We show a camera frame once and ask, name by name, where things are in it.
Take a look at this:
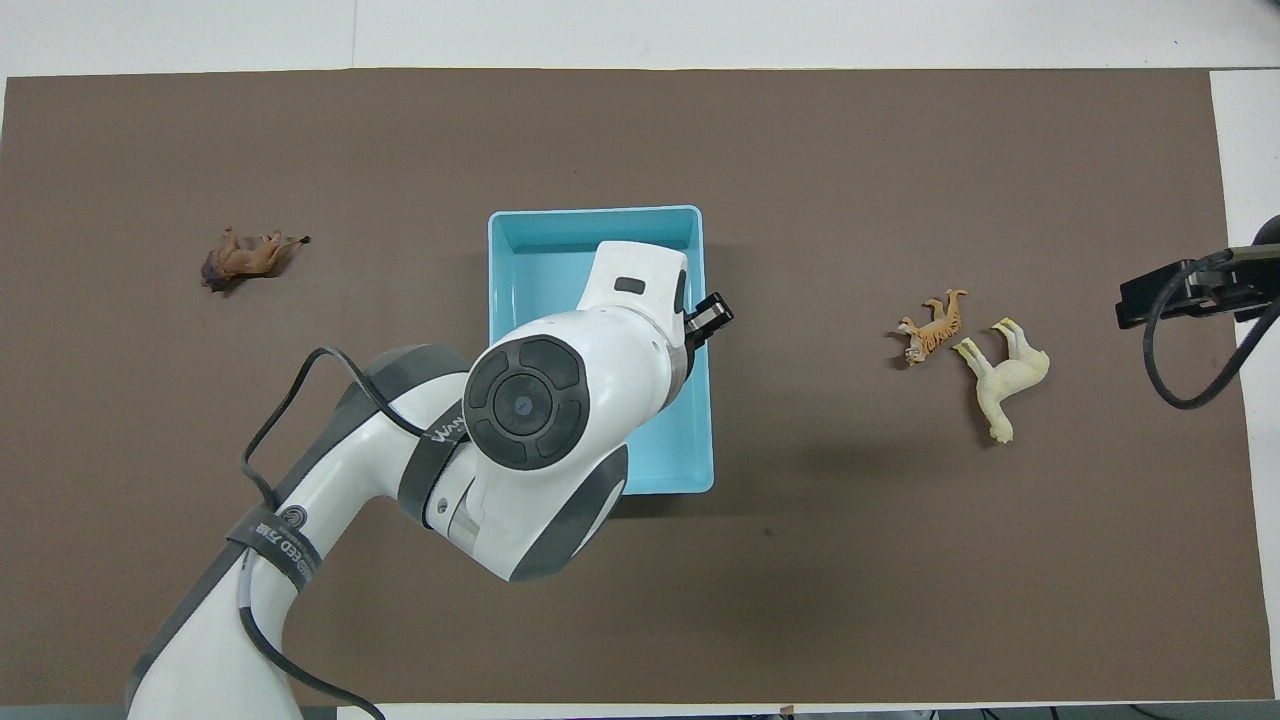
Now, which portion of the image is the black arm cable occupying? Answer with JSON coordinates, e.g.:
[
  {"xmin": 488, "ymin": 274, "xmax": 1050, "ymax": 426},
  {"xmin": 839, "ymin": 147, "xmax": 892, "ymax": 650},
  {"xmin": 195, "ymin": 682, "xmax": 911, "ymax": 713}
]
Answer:
[
  {"xmin": 240, "ymin": 346, "xmax": 471, "ymax": 720},
  {"xmin": 1143, "ymin": 250, "xmax": 1280, "ymax": 410}
]

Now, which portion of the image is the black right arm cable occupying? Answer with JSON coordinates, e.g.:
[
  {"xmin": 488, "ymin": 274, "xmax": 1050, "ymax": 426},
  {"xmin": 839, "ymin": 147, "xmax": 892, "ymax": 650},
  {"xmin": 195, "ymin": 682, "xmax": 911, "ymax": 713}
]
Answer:
[{"xmin": 1143, "ymin": 250, "xmax": 1280, "ymax": 410}]

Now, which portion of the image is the brown table mat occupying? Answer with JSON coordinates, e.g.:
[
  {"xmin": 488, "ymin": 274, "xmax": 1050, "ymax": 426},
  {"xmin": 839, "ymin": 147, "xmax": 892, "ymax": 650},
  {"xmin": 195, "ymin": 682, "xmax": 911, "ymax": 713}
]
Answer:
[{"xmin": 0, "ymin": 67, "xmax": 1276, "ymax": 706}]

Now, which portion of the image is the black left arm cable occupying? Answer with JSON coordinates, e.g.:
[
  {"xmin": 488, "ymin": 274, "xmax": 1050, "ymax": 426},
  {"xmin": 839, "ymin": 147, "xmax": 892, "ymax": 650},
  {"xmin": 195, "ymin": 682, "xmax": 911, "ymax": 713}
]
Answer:
[{"xmin": 240, "ymin": 346, "xmax": 471, "ymax": 720}]

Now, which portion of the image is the cream llama toy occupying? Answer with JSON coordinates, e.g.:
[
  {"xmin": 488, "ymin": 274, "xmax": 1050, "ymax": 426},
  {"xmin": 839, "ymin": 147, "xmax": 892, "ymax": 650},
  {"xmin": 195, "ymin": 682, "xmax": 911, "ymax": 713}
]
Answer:
[{"xmin": 952, "ymin": 317, "xmax": 1051, "ymax": 444}]

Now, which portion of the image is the light blue storage box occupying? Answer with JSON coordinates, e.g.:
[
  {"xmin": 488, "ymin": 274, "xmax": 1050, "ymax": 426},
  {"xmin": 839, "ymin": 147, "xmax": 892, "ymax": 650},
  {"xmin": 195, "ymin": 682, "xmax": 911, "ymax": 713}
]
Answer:
[{"xmin": 488, "ymin": 205, "xmax": 715, "ymax": 496}]

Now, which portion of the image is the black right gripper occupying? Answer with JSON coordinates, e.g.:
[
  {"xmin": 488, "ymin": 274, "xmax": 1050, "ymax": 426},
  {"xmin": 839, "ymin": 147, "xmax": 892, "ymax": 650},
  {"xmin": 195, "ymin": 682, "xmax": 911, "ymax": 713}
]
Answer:
[{"xmin": 1116, "ymin": 243, "xmax": 1280, "ymax": 330}]

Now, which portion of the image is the brown lion toy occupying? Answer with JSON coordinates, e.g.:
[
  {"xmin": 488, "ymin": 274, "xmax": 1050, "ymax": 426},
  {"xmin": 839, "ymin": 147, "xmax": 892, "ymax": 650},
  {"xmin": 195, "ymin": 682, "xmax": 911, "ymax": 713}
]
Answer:
[{"xmin": 200, "ymin": 227, "xmax": 312, "ymax": 294}]

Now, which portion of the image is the orange striped tiger toy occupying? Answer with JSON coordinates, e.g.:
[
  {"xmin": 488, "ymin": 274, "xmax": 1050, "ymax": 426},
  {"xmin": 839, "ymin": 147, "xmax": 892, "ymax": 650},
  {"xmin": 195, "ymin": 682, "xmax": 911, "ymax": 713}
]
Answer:
[{"xmin": 893, "ymin": 288, "xmax": 969, "ymax": 368}]

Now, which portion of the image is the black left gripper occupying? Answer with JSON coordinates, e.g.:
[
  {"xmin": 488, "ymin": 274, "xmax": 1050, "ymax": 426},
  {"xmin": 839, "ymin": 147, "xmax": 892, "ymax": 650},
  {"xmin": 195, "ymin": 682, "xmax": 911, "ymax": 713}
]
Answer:
[{"xmin": 683, "ymin": 292, "xmax": 735, "ymax": 348}]

